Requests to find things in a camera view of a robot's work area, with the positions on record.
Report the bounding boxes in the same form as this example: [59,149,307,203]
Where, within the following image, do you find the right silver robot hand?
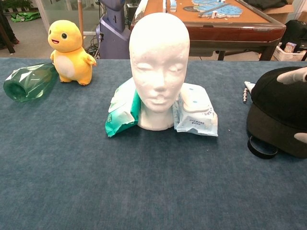
[276,66,307,144]

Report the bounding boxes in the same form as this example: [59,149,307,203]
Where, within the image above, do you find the black baseball cap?
[246,66,307,159]

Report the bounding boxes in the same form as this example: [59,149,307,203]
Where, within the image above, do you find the white foam mannequin head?
[129,12,190,131]

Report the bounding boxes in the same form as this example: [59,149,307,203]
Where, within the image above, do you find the white plastic basket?
[273,42,307,62]

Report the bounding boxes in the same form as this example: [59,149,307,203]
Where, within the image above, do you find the white blue toothpaste tube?
[244,81,257,93]

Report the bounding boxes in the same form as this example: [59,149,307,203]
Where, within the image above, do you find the brown mahjong table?
[131,0,287,61]

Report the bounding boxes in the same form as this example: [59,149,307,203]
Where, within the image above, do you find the blue white mahjong tiles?
[167,0,243,19]

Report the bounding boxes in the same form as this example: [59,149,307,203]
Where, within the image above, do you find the white blue wet wipes pack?
[172,82,219,137]

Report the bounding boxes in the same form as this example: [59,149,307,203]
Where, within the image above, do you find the green wet wipes pack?
[105,78,142,138]

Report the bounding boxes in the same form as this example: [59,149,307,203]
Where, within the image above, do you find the blue felt table mat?
[0,57,307,230]

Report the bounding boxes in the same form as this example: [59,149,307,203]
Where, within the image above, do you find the wooden pole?
[78,0,84,36]

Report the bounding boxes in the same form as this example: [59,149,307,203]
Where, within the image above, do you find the yellow plush toy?
[47,20,97,86]

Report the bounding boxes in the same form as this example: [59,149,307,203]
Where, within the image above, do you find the green faceted plastic bottle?
[3,62,59,103]

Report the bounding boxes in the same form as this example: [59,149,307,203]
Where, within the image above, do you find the green bag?
[11,11,41,23]

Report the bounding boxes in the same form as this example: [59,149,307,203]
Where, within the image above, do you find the black ring bracelet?
[247,135,279,159]

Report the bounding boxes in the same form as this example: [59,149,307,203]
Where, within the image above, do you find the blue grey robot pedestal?
[95,0,132,60]

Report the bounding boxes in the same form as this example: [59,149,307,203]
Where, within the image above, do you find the tangled black cable bundle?
[83,35,101,59]

